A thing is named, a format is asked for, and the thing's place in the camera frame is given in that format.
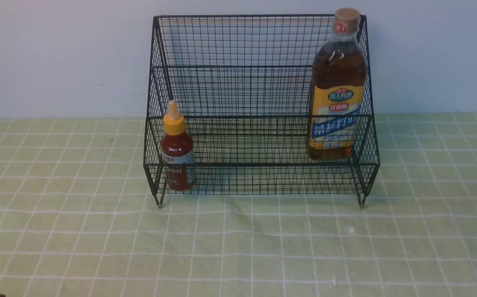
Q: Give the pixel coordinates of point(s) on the small red sauce bottle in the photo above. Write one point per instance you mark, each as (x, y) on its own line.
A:
(177, 150)

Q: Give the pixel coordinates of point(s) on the large brown cooking wine bottle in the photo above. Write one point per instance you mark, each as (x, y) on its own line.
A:
(339, 73)

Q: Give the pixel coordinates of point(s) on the green checkered tablecloth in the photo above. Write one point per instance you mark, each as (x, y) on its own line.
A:
(77, 219)

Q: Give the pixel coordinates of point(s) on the black wire mesh shelf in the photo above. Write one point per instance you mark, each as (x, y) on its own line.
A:
(243, 83)

